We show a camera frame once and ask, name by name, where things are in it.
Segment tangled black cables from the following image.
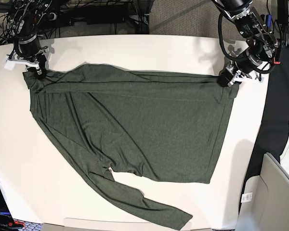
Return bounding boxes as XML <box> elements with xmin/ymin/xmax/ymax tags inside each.
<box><xmin>0</xmin><ymin>0</ymin><xmax>63</xmax><ymax>46</ymax></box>

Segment blue handled clamp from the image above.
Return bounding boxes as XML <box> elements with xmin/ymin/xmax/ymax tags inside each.
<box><xmin>265</xmin><ymin>14</ymin><xmax>272</xmax><ymax>31</ymax></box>

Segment white price tag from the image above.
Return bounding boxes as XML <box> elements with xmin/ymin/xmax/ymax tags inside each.
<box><xmin>241</xmin><ymin>192</ymin><xmax>253</xmax><ymax>203</ymax></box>

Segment red clamp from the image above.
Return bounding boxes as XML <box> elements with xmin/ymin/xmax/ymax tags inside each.
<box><xmin>273</xmin><ymin>46</ymin><xmax>281</xmax><ymax>65</ymax></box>

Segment grey plastic bin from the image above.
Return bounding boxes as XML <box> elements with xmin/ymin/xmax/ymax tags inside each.
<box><xmin>235</xmin><ymin>153</ymin><xmax>289</xmax><ymax>231</ymax></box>

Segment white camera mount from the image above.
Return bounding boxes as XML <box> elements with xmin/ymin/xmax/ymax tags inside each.
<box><xmin>227</xmin><ymin>69</ymin><xmax>264</xmax><ymax>86</ymax></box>
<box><xmin>4</xmin><ymin>54</ymin><xmax>38</xmax><ymax>70</ymax></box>

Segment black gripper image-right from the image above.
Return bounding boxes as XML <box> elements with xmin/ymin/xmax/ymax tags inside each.
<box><xmin>217</xmin><ymin>62</ymin><xmax>243</xmax><ymax>87</ymax></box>

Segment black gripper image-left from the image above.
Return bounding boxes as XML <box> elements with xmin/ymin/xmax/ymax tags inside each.
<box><xmin>26</xmin><ymin>54</ymin><xmax>47</xmax><ymax>79</ymax></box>

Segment black garment on right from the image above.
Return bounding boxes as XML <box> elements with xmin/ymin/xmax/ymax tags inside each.
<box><xmin>237</xmin><ymin>47</ymin><xmax>289</xmax><ymax>218</ymax></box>

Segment dark green long-sleeve shirt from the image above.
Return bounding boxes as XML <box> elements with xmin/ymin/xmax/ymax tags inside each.
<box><xmin>23</xmin><ymin>64</ymin><xmax>239</xmax><ymax>230</ymax></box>

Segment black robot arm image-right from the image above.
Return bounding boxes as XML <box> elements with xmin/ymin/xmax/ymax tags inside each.
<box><xmin>212</xmin><ymin>0</ymin><xmax>281</xmax><ymax>87</ymax></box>

